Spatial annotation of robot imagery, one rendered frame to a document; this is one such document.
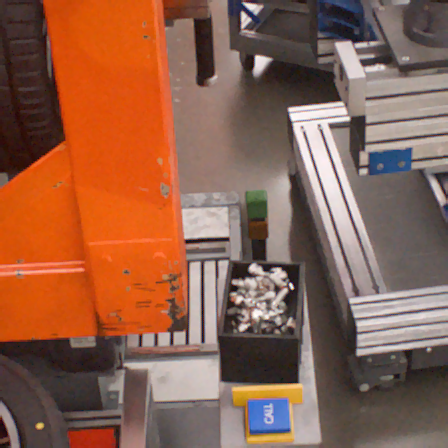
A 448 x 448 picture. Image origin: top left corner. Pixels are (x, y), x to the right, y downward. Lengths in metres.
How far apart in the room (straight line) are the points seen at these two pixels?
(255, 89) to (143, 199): 1.81
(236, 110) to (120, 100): 1.81
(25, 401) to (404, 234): 1.10
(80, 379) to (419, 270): 0.79
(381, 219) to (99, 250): 1.02
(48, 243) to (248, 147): 1.51
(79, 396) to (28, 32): 0.80
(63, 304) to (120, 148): 0.35
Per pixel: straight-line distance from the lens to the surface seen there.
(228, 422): 2.09
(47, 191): 1.99
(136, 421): 2.19
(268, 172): 3.38
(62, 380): 2.53
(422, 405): 2.74
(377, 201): 2.93
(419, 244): 2.81
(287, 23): 3.86
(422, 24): 2.34
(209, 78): 2.35
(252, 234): 2.24
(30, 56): 2.19
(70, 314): 2.13
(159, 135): 1.88
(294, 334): 2.07
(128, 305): 2.10
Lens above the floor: 2.01
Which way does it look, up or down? 39 degrees down
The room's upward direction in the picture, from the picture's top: 4 degrees counter-clockwise
